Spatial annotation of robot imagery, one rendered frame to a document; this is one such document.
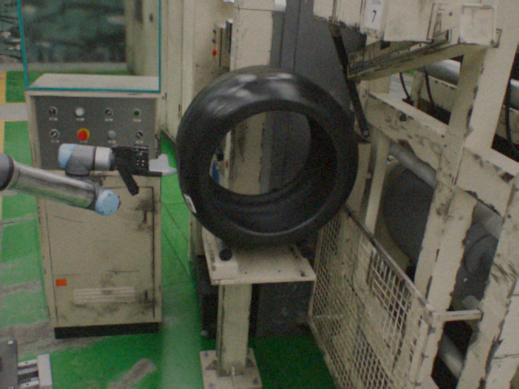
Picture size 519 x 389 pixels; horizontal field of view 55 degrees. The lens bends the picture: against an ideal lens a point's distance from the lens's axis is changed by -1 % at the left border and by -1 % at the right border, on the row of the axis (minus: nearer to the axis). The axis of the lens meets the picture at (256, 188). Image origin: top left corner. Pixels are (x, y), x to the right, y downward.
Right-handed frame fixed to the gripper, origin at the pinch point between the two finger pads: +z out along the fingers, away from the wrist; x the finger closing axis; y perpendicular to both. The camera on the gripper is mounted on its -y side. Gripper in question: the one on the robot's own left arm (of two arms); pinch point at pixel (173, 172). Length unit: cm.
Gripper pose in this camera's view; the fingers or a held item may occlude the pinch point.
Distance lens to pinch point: 167.4
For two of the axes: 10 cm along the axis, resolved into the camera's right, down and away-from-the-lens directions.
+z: 9.7, 0.9, 2.4
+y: 1.8, -9.1, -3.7
